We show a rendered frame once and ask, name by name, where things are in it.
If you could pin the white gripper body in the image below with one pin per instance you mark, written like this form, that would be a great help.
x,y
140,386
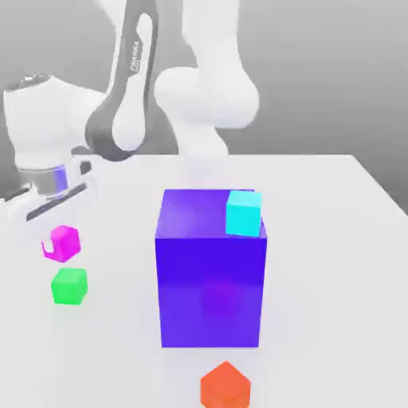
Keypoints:
x,y
47,208

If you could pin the small magenta cube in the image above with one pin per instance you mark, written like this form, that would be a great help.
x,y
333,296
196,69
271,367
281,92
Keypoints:
x,y
65,244

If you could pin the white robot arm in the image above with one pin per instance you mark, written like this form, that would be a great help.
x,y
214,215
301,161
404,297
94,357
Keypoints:
x,y
207,95

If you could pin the small green cube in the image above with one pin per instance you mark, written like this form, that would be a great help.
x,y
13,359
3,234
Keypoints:
x,y
69,286

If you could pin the small cyan cube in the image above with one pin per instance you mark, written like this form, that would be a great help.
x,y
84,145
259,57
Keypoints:
x,y
244,213

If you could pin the small orange cube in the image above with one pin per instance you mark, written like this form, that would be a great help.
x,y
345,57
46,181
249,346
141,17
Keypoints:
x,y
225,385

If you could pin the large purple box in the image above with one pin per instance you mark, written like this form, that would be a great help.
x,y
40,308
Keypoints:
x,y
210,287

